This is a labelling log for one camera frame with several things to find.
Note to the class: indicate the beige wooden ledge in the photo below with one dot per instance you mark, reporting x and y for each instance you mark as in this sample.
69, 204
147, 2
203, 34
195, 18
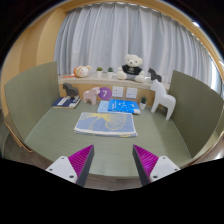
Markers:
100, 81

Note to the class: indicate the large white horse figurine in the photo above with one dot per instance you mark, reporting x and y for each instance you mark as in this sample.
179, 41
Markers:
162, 96

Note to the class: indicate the blue towel with yellow print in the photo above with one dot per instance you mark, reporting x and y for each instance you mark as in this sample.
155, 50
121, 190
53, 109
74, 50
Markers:
105, 124

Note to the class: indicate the cream teddy bear black shirt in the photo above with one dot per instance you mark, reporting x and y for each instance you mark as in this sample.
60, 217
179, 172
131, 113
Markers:
131, 69

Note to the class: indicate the green partition panel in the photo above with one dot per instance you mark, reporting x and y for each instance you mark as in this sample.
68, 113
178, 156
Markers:
31, 96
196, 110

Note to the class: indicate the pink horse figurine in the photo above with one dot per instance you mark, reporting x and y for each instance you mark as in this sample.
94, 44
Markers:
91, 95

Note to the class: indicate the white wall socket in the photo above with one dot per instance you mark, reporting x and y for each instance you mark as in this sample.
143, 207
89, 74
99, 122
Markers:
117, 91
131, 93

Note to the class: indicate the bright blue book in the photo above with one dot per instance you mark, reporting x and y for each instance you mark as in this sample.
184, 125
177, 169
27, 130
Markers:
122, 106

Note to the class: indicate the black horse figurine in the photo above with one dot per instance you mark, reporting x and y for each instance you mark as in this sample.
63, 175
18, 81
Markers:
155, 76

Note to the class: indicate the cream and orange plush toy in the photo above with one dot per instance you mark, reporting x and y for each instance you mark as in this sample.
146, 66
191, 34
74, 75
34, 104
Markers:
82, 71

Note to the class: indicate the light blue book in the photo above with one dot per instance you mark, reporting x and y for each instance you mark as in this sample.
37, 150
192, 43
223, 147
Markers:
102, 106

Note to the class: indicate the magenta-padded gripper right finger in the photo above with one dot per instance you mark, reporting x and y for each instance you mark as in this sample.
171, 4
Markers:
145, 160

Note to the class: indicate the round purple number sign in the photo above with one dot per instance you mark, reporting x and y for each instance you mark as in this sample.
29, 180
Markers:
105, 93

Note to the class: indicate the dark blue book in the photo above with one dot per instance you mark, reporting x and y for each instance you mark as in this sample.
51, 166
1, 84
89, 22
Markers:
65, 102

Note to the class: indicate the grey curtain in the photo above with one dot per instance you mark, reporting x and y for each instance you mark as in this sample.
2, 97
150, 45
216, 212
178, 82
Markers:
133, 30

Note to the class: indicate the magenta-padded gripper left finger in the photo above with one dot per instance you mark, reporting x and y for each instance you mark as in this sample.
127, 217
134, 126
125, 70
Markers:
81, 160

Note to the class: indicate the grey horse figurine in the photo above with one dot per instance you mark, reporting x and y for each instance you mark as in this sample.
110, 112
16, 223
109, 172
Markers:
70, 90

